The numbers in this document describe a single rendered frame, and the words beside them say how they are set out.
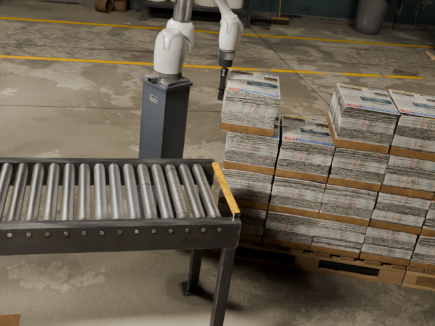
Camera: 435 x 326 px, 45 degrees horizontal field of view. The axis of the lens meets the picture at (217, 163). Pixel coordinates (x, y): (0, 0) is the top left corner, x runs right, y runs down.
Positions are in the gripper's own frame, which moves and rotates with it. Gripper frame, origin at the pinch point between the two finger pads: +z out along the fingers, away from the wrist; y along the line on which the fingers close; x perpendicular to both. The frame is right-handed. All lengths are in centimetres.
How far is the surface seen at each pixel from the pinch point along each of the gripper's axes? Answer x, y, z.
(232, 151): -11.2, -18.6, 24.4
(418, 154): -108, -19, 9
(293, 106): -65, 258, 96
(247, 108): -15.7, -19.4, -1.7
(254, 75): -16.7, 10.1, -10.4
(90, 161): 51, -70, 16
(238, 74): -7.8, 7.0, -10.3
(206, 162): 0, -52, 16
